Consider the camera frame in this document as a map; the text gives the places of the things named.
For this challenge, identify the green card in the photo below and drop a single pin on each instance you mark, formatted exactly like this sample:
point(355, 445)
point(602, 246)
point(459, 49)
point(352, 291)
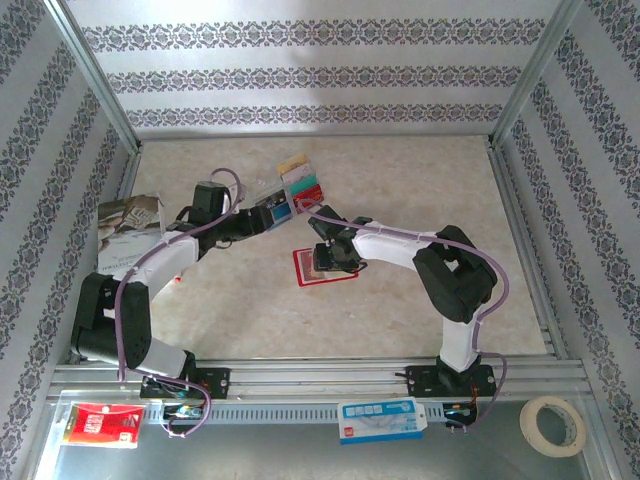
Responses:
point(305, 187)

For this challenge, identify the paperback book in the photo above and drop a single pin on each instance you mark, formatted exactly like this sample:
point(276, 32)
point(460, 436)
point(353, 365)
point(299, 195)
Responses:
point(125, 225)

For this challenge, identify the aluminium frame post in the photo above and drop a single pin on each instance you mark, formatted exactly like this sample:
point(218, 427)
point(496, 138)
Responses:
point(92, 75)
point(535, 75)

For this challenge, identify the small controller board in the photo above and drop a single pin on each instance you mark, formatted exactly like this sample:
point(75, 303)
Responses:
point(182, 411)
point(457, 412)

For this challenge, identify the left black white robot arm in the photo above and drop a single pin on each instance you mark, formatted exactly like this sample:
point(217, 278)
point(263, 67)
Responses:
point(110, 320)

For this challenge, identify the masking tape roll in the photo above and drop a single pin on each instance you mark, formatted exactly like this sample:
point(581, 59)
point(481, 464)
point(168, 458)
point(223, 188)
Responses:
point(530, 435)

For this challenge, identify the wide aluminium mounting rail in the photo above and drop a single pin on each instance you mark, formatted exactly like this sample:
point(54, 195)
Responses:
point(320, 380)

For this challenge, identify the white VIP card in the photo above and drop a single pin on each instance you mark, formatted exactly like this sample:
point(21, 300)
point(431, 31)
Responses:
point(299, 175)

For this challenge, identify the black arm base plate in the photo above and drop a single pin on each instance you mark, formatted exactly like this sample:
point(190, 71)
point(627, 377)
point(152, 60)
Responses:
point(220, 382)
point(420, 382)

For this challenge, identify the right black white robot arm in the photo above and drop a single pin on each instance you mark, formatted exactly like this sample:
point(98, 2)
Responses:
point(455, 275)

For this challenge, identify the blue white packet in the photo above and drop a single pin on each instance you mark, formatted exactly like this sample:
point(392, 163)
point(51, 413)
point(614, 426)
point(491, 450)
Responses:
point(380, 422)

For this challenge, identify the red card holder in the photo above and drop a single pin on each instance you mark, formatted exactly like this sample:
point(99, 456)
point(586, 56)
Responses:
point(302, 270)

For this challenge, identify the black VIP card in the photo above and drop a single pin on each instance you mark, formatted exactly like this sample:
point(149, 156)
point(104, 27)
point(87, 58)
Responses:
point(272, 201)

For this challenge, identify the gold VIP card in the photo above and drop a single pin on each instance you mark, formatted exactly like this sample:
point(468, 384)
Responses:
point(292, 164)

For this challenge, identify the aluminium frame rail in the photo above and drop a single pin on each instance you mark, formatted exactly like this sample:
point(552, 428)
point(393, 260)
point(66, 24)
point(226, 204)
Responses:
point(515, 215)
point(129, 172)
point(320, 134)

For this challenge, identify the blue card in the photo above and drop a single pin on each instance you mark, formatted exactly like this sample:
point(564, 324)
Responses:
point(284, 219)

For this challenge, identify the red card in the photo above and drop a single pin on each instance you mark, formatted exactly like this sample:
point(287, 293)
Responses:
point(312, 197)

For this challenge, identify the clear acrylic card stand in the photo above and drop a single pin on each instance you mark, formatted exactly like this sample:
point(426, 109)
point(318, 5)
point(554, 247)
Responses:
point(290, 192)

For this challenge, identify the sheet metal shelf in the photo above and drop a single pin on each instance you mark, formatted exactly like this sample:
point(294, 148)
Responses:
point(300, 460)

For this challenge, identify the red gold packet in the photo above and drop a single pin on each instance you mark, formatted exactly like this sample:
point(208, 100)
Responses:
point(102, 425)

